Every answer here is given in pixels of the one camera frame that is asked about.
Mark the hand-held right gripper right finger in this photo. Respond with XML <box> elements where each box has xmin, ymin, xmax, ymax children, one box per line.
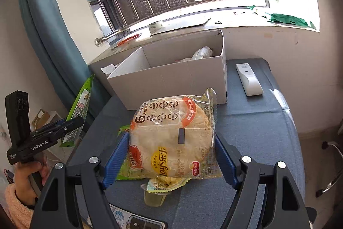
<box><xmin>214</xmin><ymin>134</ymin><xmax>317</xmax><ymax>229</ymax></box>

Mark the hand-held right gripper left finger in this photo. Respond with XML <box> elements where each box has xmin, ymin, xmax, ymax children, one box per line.
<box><xmin>29</xmin><ymin>132</ymin><xmax>130</xmax><ymax>229</ymax></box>

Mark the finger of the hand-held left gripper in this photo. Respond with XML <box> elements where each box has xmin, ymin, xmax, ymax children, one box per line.
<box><xmin>51</xmin><ymin>116</ymin><xmax>85</xmax><ymax>140</ymax></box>
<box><xmin>30</xmin><ymin>118</ymin><xmax>67</xmax><ymax>137</ymax></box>

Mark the long green snack packet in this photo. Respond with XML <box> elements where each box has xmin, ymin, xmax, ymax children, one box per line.
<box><xmin>59</xmin><ymin>74</ymin><xmax>95</xmax><ymax>148</ymax></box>

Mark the clear rice cracker packet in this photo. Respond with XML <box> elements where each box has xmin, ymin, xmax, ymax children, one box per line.
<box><xmin>128</xmin><ymin>88</ymin><xmax>223</xmax><ymax>180</ymax></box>

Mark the white cardboard box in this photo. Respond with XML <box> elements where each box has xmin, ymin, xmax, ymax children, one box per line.
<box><xmin>107</xmin><ymin>30</ymin><xmax>228</xmax><ymax>111</ymax></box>

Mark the person's left forearm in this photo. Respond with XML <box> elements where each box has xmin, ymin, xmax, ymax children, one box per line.
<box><xmin>4</xmin><ymin>183</ymin><xmax>36</xmax><ymax>229</ymax></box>

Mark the person's left hand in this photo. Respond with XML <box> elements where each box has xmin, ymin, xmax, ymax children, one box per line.
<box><xmin>15</xmin><ymin>156</ymin><xmax>50</xmax><ymax>205</ymax></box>

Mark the small cardboard box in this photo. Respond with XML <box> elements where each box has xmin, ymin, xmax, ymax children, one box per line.
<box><xmin>32</xmin><ymin>109</ymin><xmax>67</xmax><ymax>130</ymax></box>

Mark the yellow jelly cup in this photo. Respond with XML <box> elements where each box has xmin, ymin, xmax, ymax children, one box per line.
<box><xmin>146</xmin><ymin>175</ymin><xmax>187</xmax><ymax>193</ymax></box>

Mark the clear jelly cup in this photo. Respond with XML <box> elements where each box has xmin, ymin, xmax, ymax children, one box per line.
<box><xmin>141</xmin><ymin>183</ymin><xmax>168</xmax><ymax>207</ymax></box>

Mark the tissue box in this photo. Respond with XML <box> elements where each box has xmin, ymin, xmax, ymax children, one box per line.
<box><xmin>101</xmin><ymin>64</ymin><xmax>118</xmax><ymax>77</ymax></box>

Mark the phone with cartoon case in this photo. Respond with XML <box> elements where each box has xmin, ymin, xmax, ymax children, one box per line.
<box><xmin>108</xmin><ymin>205</ymin><xmax>168</xmax><ymax>229</ymax></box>

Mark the white remote control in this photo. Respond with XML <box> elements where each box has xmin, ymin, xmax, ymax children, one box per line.
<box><xmin>236</xmin><ymin>63</ymin><xmax>264</xmax><ymax>97</ymax></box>

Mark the teal curtain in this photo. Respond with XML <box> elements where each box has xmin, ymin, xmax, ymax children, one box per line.
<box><xmin>17</xmin><ymin>0</ymin><xmax>113</xmax><ymax>122</ymax></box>

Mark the red pen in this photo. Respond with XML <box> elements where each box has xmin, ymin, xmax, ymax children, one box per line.
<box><xmin>111</xmin><ymin>33</ymin><xmax>142</xmax><ymax>48</ymax></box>

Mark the chrome chair base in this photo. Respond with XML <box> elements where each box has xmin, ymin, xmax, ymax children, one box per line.
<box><xmin>316</xmin><ymin>140</ymin><xmax>343</xmax><ymax>198</ymax></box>

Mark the tape roll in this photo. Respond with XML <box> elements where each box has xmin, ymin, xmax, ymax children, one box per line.
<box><xmin>148</xmin><ymin>21</ymin><xmax>164</xmax><ymax>31</ymax></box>

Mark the grey flat board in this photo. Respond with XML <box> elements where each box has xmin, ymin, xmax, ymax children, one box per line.
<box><xmin>161</xmin><ymin>17</ymin><xmax>212</xmax><ymax>28</ymax></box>

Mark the green packet with dark print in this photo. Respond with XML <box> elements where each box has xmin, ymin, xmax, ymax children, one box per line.
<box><xmin>264</xmin><ymin>13</ymin><xmax>317</xmax><ymax>29</ymax></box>

